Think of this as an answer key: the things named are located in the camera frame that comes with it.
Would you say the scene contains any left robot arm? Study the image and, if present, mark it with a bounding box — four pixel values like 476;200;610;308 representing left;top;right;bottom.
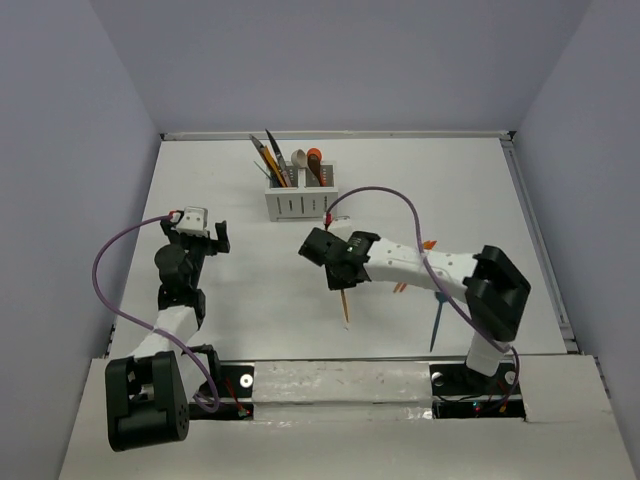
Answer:
105;207;230;452

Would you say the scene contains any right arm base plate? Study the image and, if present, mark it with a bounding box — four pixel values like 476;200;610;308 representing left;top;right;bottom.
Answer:
429;362;526;420

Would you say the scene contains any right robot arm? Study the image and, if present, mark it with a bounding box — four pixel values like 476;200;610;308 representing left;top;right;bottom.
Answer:
298;228;531;392

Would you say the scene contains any aluminium table edge rail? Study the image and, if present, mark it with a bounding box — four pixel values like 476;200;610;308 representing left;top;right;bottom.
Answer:
160;130;515;141

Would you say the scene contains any yellow orange plastic spoon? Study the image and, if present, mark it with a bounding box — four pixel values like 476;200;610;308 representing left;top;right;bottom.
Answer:
340;289;350;331

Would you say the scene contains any teal handled steel knife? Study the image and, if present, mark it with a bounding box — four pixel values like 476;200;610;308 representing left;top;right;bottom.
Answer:
249;134;281;186

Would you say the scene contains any beige plastic spoon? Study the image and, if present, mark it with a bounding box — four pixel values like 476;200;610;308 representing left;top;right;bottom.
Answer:
291;149;308;169

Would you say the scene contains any white two-compartment utensil caddy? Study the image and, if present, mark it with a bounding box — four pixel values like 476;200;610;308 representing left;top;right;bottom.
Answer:
265;162;339;222

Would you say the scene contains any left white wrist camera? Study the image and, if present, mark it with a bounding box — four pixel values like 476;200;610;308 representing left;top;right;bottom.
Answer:
169;206;209;238

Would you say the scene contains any teal blue plastic knife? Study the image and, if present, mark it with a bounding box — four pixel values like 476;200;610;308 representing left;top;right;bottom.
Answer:
253;161;279;188

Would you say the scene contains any black handled steel knife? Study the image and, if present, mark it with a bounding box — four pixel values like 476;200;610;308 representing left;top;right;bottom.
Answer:
265;129;287;171

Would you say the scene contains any pink handled steel knife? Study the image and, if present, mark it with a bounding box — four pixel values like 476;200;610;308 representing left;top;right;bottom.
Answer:
282;168;293;187

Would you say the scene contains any brown wooden spoon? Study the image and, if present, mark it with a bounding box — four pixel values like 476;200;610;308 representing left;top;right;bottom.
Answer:
307;154;324;186

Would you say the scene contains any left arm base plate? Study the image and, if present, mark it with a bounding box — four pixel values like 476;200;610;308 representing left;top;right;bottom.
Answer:
190;363;255;421

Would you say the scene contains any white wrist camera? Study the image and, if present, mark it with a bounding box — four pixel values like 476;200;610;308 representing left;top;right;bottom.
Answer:
325;215;353;241
169;206;209;238

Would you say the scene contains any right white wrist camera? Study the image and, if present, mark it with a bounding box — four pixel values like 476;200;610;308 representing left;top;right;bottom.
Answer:
325;215;353;241

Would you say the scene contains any dark blue plastic spoon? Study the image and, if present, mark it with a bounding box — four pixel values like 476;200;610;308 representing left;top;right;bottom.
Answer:
429;291;447;352

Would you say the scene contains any orange handled knife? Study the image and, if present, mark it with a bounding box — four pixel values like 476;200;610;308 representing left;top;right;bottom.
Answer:
261;146;287;187

